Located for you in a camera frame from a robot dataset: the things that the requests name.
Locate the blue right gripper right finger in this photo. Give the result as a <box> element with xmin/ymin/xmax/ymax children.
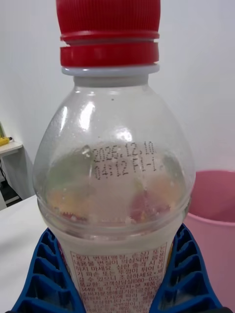
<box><xmin>148</xmin><ymin>223</ymin><xmax>233</xmax><ymax>313</ymax></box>

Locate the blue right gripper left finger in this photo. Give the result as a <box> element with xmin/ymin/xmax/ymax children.
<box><xmin>5</xmin><ymin>227</ymin><xmax>87</xmax><ymax>313</ymax></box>

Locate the clear bottle with red cap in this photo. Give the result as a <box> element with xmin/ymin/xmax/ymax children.
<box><xmin>32</xmin><ymin>0</ymin><xmax>196</xmax><ymax>313</ymax></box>

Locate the pink plastic bin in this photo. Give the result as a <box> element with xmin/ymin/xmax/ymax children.
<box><xmin>184</xmin><ymin>170</ymin><xmax>235</xmax><ymax>310</ymax></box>

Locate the white side table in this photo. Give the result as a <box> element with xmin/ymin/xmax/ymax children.
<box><xmin>0</xmin><ymin>141</ymin><xmax>24</xmax><ymax>211</ymax></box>

